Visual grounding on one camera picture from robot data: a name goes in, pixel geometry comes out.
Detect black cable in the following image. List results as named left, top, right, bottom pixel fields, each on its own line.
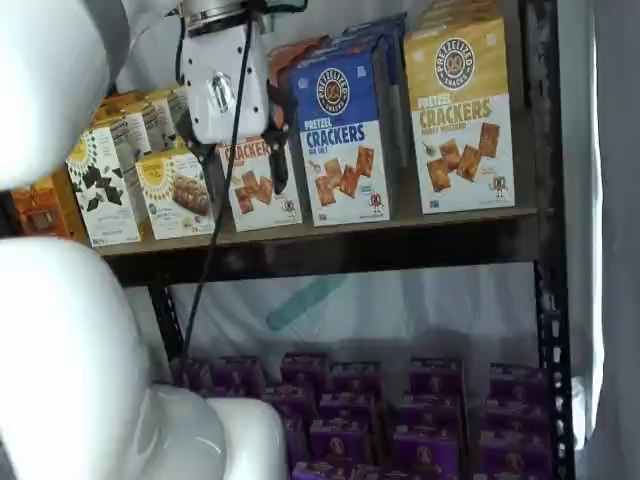
left=172, top=0, right=309, bottom=362

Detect black metal shelf frame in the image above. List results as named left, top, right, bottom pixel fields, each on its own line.
left=94, top=0, right=577, bottom=480

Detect orange pretzel crackers box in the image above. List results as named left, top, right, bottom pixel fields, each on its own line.
left=214, top=134, right=304, bottom=233
left=268, top=34, right=331, bottom=69

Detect white box black print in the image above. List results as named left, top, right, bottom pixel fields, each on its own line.
left=167, top=88, right=191, bottom=137
left=142, top=97, right=174, bottom=152

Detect white side curtain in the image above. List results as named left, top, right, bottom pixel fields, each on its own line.
left=553, top=0, right=640, bottom=480

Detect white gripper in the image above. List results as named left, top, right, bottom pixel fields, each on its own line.
left=175, top=19, right=299, bottom=197

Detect yellow white snack bar box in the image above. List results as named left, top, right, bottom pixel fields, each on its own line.
left=134, top=147, right=217, bottom=241

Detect yellow pretzel crackers box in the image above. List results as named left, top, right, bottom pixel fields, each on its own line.
left=417, top=0, right=507, bottom=32
left=403, top=17, right=517, bottom=216

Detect teal tape strip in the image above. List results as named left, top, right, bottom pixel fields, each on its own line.
left=265, top=273, right=347, bottom=332

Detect orange brown box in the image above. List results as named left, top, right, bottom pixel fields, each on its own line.
left=11, top=177, right=72, bottom=239

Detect white box black triangles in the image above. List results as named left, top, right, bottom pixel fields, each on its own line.
left=66, top=124, right=143, bottom=248

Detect wooden shelf board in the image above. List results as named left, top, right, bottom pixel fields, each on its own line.
left=92, top=206, right=542, bottom=257

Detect white box nutrition label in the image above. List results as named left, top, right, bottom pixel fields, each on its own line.
left=106, top=110, right=152, bottom=169

